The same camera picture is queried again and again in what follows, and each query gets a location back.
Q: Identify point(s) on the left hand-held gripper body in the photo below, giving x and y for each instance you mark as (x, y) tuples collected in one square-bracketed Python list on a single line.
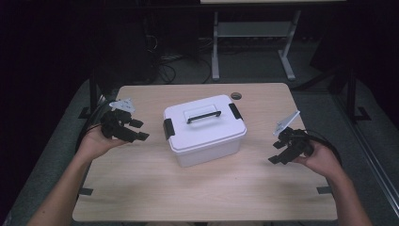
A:
[(113, 124)]

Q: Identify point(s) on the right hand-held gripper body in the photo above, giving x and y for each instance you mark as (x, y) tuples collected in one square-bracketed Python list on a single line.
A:
[(298, 142)]

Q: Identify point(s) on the white plastic storage box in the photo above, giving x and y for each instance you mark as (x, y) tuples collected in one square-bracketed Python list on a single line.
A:
[(204, 155)]

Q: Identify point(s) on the person's left hand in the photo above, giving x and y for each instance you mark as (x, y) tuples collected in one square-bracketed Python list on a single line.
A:
[(97, 144)]

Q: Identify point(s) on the person's right hand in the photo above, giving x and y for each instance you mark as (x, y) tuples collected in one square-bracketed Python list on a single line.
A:
[(323, 160)]

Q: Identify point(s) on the black metal stand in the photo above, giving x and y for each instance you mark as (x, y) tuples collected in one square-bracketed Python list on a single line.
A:
[(93, 91), (353, 94)]

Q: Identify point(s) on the dark round table grommet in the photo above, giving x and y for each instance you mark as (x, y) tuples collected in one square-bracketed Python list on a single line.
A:
[(236, 95)]

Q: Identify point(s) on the metal floor rail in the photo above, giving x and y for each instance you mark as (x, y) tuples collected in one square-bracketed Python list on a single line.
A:
[(370, 157)]

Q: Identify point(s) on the grey metal stand frame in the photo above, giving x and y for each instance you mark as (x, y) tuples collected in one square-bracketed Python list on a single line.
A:
[(254, 29)]

